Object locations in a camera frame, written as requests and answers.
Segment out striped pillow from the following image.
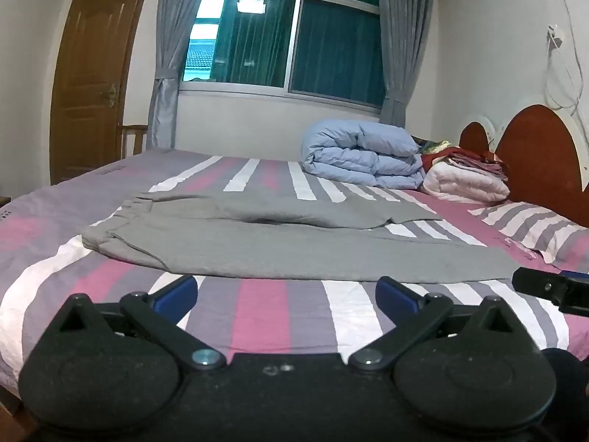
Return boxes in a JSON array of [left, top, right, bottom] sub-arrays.
[[468, 200, 589, 271]]

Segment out white cable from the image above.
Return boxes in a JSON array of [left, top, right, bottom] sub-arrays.
[[543, 0, 587, 112]]

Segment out wooden chair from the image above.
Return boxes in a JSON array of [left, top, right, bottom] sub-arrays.
[[120, 124, 149, 158]]

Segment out brown wooden door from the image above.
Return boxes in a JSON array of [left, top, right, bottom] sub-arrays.
[[48, 0, 157, 186]]

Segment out red wooden headboard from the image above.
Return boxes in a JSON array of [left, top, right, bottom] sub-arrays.
[[459, 104, 589, 228]]

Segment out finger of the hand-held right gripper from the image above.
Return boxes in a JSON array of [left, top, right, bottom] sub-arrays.
[[512, 267, 589, 318]]

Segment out sliding glass window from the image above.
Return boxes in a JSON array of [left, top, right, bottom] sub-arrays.
[[177, 0, 387, 112]]

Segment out mauve folded sheets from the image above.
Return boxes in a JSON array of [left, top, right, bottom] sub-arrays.
[[444, 153, 509, 181]]

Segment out red folded cloth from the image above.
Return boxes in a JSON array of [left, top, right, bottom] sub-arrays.
[[421, 146, 491, 173]]

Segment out folded light blue duvet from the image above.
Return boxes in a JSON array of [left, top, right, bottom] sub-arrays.
[[301, 119, 426, 190]]

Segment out grey curtain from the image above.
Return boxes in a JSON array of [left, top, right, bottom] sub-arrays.
[[147, 0, 217, 150], [376, 0, 435, 128]]

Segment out folded pale pink quilt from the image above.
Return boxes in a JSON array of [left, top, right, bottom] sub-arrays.
[[421, 162, 511, 204]]

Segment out striped bed sheet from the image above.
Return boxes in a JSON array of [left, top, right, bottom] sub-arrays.
[[0, 147, 589, 406]]

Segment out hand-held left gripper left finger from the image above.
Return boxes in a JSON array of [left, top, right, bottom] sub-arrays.
[[50, 275, 226, 373]]

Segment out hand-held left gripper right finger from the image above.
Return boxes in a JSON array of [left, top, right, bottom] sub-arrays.
[[348, 276, 523, 371]]

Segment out dark cloth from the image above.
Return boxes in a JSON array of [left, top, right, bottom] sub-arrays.
[[540, 347, 589, 427]]

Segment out colourful patterned cloth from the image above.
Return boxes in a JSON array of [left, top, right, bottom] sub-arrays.
[[412, 136, 454, 164]]

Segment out grey pants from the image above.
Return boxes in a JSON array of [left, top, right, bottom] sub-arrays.
[[82, 191, 528, 284]]

